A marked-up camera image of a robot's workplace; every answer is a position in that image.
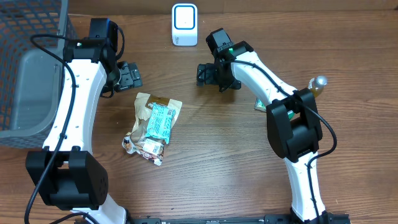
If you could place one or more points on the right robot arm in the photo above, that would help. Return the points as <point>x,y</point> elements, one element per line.
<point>293,126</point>

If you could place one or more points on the yellow dish soap bottle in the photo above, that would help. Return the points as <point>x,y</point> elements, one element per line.
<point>317,84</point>

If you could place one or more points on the grey plastic mesh basket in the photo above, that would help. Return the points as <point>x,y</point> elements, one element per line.
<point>31,80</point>

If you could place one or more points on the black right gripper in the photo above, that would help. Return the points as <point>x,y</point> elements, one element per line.
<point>206,74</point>

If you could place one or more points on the teal tissue pack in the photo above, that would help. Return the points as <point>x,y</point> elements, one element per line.
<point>259,105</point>

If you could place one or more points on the teal snack packet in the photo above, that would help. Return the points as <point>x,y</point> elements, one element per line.
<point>160,122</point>

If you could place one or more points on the brown snack wrapper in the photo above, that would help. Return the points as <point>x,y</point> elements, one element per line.
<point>135,141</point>

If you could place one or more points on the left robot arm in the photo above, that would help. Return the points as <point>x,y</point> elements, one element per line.
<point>65,173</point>

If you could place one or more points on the white barcode scanner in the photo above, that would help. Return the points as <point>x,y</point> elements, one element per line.
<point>184,24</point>

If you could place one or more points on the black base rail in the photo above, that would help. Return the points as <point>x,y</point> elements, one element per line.
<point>328,218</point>

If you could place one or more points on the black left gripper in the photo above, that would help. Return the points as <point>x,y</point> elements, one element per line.
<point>132,76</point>

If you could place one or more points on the green lid jar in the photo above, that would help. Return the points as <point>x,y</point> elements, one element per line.
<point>290,114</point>

